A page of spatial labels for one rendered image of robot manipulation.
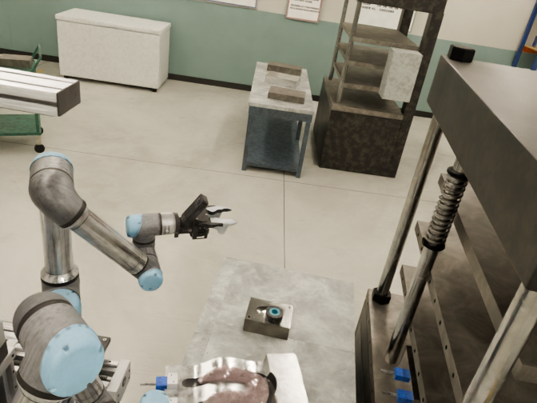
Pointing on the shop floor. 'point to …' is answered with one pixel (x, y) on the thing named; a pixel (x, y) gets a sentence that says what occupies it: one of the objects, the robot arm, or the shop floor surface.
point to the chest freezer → (113, 48)
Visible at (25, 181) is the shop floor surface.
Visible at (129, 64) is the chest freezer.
